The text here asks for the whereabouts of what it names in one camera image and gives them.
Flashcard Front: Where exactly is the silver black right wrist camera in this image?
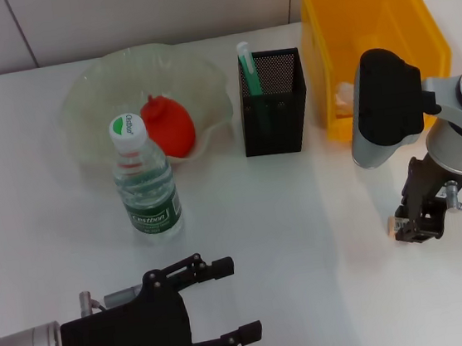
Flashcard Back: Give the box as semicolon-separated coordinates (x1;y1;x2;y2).
339;41;444;173

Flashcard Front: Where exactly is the beige eraser with barcode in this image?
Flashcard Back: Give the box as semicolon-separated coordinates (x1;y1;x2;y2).
384;212;411;241

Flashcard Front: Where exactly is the white paper ball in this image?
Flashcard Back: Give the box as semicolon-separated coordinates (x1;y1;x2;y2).
330;79;360;119

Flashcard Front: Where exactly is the green pen with white tip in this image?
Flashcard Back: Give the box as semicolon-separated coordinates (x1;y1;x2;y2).
234;39;272;139

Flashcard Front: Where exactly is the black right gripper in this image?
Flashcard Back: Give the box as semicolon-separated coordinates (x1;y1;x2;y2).
386;149;462;247

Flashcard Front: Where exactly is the clear green-label water bottle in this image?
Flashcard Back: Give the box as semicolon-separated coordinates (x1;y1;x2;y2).
106;107;187;241

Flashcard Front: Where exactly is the green glass fruit plate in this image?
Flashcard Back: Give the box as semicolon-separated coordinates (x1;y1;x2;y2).
51;35;242;178

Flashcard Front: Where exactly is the grey marker pen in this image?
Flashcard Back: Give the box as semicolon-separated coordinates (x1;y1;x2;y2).
101;283;147;309

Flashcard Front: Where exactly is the red-orange fruit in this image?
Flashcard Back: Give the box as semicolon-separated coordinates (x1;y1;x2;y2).
137;89;200;163

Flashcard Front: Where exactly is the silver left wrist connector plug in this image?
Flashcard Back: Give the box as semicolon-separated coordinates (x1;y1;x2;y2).
76;287;111;321

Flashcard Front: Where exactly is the yellow plastic bin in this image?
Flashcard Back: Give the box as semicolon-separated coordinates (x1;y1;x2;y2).
297;0;461;147

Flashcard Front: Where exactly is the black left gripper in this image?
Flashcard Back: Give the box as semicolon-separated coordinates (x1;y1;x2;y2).
51;245;265;346

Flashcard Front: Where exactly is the black mesh pen holder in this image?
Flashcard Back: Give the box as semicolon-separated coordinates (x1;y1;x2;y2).
233;46;315;158

